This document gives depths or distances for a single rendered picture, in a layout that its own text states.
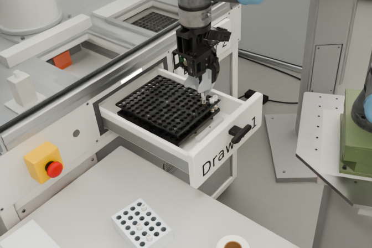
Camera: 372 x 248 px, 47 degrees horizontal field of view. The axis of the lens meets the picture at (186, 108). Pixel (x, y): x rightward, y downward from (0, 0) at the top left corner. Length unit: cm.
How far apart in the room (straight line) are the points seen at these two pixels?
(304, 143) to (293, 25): 167
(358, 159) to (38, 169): 77
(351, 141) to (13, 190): 82
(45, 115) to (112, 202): 27
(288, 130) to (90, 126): 144
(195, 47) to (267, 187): 125
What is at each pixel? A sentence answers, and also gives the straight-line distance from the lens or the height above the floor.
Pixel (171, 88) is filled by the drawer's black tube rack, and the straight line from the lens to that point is 120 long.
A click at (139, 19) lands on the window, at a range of 119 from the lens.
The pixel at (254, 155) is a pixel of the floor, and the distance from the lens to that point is 228.
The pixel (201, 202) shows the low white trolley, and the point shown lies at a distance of 106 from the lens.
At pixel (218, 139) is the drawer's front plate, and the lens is 100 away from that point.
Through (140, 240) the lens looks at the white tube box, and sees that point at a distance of 97.
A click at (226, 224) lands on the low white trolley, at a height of 76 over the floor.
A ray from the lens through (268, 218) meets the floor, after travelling 201.
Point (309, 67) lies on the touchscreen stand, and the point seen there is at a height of 50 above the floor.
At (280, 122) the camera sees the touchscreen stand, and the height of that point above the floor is 4.
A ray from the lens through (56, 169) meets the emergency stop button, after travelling 104.
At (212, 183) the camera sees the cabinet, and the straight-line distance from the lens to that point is 190.
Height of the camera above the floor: 157
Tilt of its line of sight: 37 degrees down
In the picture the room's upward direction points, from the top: 5 degrees counter-clockwise
